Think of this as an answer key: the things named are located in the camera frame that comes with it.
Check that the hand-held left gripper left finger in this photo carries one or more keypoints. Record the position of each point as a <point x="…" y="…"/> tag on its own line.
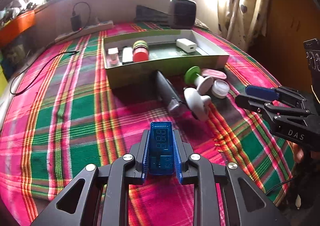
<point x="145" y="155"/>

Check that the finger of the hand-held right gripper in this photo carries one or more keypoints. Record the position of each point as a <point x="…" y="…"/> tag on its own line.
<point x="250" y="102"/>
<point x="260" y="92"/>

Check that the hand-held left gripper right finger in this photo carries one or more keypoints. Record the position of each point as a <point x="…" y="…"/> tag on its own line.
<point x="178" y="155"/>

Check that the blue usb tester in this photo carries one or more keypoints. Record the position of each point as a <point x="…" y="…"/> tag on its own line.
<point x="161" y="145"/>

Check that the small white round jar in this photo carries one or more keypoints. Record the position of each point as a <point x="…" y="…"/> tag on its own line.
<point x="220" y="89"/>

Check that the pink oval case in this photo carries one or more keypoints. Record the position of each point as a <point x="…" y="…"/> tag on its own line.
<point x="215" y="73"/>

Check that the green white spool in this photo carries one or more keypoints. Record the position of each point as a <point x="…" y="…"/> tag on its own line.
<point x="203" y="85"/>

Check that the white round gadget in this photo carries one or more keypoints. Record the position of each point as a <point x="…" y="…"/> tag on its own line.
<point x="196" y="100"/>

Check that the green cardboard box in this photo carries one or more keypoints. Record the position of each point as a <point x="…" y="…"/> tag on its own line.
<point x="140" y="73"/>

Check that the white charger block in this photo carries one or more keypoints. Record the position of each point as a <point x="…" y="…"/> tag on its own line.
<point x="185" y="44"/>

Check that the red capped green bottle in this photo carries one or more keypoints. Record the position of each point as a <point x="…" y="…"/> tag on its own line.
<point x="140" y="54"/>

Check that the silver power bank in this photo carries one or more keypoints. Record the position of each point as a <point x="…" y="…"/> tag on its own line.
<point x="127" y="55"/>

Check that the person's right hand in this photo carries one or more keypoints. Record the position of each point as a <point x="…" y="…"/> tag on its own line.
<point x="298" y="153"/>

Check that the pink green plaid blanket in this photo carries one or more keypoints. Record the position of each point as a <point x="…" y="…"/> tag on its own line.
<point x="75" y="128"/>

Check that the wooden cabinet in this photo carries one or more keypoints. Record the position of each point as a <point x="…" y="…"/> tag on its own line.
<point x="287" y="15"/>

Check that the white power strip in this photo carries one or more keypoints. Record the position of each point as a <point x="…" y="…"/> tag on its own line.
<point x="95" y="27"/>

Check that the orange tray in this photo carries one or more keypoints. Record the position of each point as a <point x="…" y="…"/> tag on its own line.
<point x="17" y="25"/>

